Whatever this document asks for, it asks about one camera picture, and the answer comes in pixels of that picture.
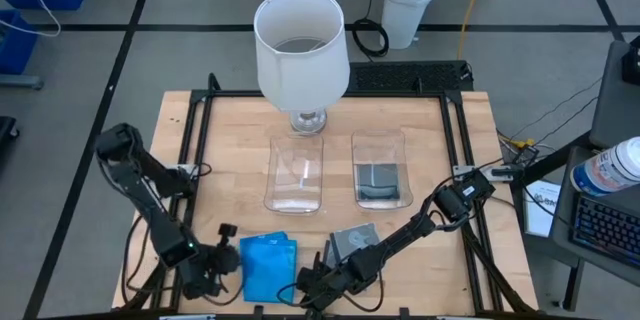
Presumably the white shade table lamp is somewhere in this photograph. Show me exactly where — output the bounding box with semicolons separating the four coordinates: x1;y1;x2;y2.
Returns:
253;0;351;136

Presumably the white trash can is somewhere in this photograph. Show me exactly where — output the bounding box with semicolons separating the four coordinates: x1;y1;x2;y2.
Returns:
373;0;450;50

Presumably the grey metal bar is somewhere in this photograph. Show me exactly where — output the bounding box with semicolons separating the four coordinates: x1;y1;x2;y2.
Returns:
0;74;45;91

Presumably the white wipes canister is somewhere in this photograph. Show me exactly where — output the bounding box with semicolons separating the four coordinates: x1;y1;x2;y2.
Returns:
569;135;640;197

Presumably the black chair part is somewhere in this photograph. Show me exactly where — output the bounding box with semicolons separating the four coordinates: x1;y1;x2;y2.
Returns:
0;115;21;142

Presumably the black perforated panel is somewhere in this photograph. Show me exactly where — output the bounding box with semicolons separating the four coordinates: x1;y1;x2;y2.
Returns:
347;59;475;94

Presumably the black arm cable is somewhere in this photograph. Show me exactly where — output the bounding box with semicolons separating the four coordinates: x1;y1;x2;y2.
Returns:
121;214;166;295

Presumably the silver mounting bracket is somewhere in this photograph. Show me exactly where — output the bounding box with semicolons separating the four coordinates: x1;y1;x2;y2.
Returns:
452;164;516;183
164;163;197;181

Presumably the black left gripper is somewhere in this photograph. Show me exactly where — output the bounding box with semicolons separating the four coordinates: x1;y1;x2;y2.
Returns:
197;223;242;301

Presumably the yellow cable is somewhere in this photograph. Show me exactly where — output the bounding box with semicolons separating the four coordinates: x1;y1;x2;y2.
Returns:
456;0;492;61

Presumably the black desktop device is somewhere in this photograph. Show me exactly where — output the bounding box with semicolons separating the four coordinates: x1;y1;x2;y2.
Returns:
621;34;640;86

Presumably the white paper sheet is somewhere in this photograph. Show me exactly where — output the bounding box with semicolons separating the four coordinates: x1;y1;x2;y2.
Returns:
522;179;564;239

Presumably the thin black cable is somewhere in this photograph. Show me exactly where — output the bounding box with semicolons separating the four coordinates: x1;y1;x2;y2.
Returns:
522;77;604;129

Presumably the yellow cable connector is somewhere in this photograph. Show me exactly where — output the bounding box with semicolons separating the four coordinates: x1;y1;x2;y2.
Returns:
507;135;537;151

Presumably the grey side table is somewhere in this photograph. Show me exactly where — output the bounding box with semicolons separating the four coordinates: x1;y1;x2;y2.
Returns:
589;39;640;149

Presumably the clear plastic bin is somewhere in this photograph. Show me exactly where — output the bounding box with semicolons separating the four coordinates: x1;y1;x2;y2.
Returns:
263;133;325;214
351;128;414;210

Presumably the black keyboard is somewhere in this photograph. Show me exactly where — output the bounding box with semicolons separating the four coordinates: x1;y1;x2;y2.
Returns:
569;194;640;271

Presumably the grey desk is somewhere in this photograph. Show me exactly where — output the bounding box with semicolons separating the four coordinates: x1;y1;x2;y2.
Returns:
549;145;640;289

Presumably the coiled black cable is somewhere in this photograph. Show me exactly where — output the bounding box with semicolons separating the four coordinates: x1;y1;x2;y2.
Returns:
351;0;391;59

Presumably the black metal table frame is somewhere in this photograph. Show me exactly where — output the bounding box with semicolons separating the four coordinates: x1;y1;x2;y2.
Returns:
119;73;539;320

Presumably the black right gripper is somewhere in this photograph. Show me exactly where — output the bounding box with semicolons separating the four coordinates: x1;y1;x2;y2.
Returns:
298;252;351;311

